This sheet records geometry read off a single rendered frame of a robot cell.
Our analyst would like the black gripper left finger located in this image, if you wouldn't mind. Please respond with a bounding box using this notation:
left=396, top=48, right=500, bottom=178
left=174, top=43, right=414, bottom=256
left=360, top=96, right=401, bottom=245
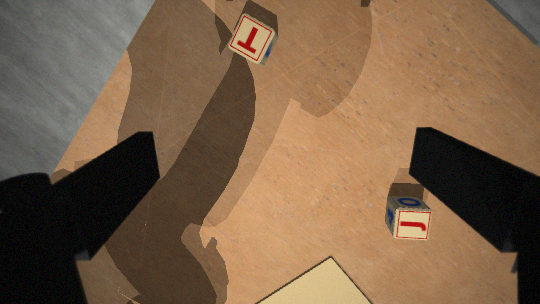
left=0, top=131, right=160, bottom=304

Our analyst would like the beige square mat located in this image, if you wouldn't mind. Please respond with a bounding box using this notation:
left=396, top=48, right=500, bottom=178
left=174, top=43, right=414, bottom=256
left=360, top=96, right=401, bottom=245
left=256, top=256, right=372, bottom=304

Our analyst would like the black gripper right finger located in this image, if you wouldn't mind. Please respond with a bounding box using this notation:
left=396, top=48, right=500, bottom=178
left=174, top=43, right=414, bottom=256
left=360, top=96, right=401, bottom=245
left=409, top=127, right=540, bottom=304

